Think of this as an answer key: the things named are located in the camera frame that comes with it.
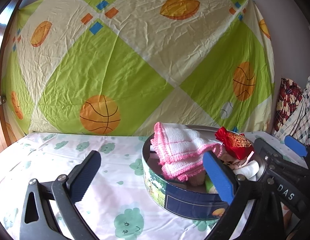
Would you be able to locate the round cookie tin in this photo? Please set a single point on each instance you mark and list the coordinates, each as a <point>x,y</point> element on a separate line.
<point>180,198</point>

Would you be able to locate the white bandage roll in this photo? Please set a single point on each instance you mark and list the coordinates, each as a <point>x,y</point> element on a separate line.
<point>249,171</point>

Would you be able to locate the pink edged white towel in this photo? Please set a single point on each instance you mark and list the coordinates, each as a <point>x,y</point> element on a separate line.
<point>180,150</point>

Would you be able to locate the plaid hanging cloth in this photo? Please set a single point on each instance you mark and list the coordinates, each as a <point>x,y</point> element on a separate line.
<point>298,123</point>

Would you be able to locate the floral red hanging cloth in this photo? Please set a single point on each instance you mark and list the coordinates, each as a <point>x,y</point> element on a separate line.
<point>289,98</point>

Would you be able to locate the green tissue pack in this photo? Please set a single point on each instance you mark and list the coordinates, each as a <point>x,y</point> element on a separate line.
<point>209,186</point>

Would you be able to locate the pink fluffy puff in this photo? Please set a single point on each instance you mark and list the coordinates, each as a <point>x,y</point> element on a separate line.
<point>198,179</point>

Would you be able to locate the basketball pattern hanging sheet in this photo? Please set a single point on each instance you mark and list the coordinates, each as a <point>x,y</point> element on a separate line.
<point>116,67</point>

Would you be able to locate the red embroidered pouch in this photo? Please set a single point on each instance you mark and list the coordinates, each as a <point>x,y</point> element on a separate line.
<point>236,145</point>

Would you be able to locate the brass door knob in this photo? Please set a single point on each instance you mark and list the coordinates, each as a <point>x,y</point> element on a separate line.
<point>2,99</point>

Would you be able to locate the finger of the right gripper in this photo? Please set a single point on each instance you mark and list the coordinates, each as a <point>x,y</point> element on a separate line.
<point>299,148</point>
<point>273,164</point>

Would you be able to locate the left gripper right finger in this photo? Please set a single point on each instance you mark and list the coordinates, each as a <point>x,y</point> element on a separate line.
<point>265,220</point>

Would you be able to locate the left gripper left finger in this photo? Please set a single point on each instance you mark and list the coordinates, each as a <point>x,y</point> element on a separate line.
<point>38,220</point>

